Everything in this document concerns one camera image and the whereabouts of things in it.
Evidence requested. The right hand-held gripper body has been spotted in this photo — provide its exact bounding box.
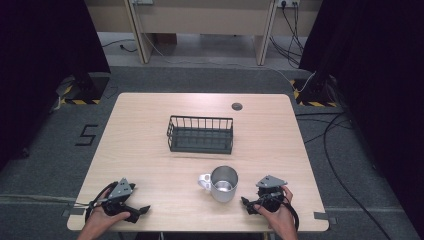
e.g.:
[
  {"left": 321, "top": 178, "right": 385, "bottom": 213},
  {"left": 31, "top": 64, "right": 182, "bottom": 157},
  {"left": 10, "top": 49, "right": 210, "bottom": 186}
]
[{"left": 255, "top": 174, "right": 288, "bottom": 214}]

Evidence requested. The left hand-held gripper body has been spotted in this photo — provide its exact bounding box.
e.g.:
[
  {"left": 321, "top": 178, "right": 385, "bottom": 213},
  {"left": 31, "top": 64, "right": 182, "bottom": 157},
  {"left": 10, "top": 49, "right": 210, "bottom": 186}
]
[{"left": 101, "top": 177, "right": 137, "bottom": 217}]

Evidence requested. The silver mug with white handle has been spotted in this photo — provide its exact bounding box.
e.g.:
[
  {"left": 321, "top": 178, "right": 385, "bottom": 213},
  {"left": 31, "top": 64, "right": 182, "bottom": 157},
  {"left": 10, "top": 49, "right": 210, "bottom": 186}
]
[{"left": 197, "top": 165, "right": 240, "bottom": 204}]

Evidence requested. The black wire basket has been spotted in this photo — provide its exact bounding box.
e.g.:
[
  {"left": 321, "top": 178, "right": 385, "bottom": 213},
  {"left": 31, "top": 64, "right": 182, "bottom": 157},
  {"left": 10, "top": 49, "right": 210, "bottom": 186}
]
[{"left": 166, "top": 114, "right": 235, "bottom": 155}]

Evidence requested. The person's right hand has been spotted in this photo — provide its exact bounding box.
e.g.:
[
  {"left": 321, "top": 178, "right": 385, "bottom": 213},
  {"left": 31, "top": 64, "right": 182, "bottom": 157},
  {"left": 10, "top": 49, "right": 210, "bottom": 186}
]
[{"left": 253, "top": 185, "right": 298, "bottom": 234}]

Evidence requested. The person's left hand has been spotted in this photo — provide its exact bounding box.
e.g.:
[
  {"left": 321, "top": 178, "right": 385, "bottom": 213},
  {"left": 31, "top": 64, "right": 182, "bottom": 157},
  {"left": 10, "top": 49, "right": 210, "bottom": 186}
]
[{"left": 84, "top": 188, "right": 132, "bottom": 234}]

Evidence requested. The grey tape strip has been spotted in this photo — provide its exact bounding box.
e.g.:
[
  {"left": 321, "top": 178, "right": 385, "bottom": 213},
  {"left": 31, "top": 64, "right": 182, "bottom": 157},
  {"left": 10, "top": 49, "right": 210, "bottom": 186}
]
[
  {"left": 313, "top": 211, "right": 338, "bottom": 226},
  {"left": 61, "top": 205, "right": 87, "bottom": 218}
]

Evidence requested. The black stand base, striped tape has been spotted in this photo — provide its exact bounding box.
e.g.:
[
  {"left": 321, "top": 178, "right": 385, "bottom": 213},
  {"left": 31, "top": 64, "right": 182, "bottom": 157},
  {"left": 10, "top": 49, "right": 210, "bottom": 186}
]
[
  {"left": 55, "top": 72, "right": 112, "bottom": 106},
  {"left": 289, "top": 74, "right": 340, "bottom": 109}
]

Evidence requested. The black curtain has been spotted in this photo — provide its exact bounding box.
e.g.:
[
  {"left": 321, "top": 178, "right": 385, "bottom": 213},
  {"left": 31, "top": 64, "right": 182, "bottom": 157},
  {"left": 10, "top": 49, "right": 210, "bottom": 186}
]
[
  {"left": 299, "top": 0, "right": 424, "bottom": 232},
  {"left": 0, "top": 0, "right": 112, "bottom": 172}
]

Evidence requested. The beige wooden desk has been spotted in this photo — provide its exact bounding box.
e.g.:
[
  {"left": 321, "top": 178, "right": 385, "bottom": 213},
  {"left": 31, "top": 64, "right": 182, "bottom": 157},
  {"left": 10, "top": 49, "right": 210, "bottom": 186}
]
[{"left": 83, "top": 0, "right": 324, "bottom": 67}]

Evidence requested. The right hand-held gripper black cable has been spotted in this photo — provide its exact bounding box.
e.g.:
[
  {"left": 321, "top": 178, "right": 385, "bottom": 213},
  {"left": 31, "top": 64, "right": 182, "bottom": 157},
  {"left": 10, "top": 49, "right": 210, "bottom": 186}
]
[{"left": 282, "top": 199, "right": 301, "bottom": 232}]

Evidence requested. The hand-held gripper black cable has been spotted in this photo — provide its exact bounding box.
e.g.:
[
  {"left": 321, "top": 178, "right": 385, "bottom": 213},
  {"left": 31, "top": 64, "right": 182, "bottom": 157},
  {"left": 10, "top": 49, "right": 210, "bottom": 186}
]
[
  {"left": 282, "top": 199, "right": 301, "bottom": 232},
  {"left": 84, "top": 181, "right": 120, "bottom": 224}
]

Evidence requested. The left hand-held gripper black cable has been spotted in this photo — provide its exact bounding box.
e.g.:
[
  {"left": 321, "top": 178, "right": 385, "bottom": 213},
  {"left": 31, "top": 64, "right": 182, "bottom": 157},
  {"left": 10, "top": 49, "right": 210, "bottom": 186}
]
[{"left": 84, "top": 181, "right": 120, "bottom": 224}]

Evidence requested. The long black floor cable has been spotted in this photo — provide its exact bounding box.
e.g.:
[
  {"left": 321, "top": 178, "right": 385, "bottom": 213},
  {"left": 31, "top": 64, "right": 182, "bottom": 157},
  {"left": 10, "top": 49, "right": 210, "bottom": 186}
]
[{"left": 322, "top": 112, "right": 394, "bottom": 240}]

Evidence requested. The thin white floor cable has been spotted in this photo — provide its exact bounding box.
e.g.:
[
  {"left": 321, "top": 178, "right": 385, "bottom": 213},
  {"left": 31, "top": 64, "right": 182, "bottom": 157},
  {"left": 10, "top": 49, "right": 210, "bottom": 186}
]
[{"left": 141, "top": 31, "right": 317, "bottom": 94}]

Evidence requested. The short black floor cable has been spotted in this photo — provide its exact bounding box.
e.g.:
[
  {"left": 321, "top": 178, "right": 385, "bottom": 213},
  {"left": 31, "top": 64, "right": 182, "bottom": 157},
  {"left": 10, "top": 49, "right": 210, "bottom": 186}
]
[{"left": 101, "top": 38, "right": 139, "bottom": 54}]

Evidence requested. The bundle of black hanging cables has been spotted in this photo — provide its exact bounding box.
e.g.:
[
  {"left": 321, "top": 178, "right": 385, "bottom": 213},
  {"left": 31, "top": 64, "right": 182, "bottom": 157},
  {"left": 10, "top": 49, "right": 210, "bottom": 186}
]
[{"left": 268, "top": 1, "right": 306, "bottom": 70}]

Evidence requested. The white wall socket strip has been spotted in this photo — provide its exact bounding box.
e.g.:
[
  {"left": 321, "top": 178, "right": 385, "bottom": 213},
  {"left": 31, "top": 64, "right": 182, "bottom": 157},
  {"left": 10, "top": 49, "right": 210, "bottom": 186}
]
[{"left": 276, "top": 0, "right": 301, "bottom": 9}]

